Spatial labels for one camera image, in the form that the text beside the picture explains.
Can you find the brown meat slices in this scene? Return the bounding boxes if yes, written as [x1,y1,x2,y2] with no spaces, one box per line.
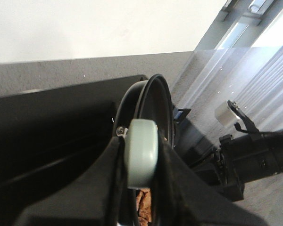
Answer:
[136,188,152,226]

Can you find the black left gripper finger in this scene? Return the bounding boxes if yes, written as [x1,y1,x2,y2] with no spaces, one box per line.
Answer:
[0,136,129,226]

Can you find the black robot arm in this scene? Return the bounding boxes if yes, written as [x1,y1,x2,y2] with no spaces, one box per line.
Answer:
[0,115,283,226]

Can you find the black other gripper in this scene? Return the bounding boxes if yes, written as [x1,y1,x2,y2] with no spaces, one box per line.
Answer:
[151,119,277,226]

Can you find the black glass gas stove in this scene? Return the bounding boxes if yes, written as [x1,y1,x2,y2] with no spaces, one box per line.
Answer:
[0,75,146,185]

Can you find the right black burner with grate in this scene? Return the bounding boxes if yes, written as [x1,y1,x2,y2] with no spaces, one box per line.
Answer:
[172,105,191,123]

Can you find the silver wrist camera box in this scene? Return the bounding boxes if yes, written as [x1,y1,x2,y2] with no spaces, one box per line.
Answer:
[215,100,240,128]

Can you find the black frying pan mint handle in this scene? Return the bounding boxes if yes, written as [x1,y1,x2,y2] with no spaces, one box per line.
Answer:
[113,74,174,226]

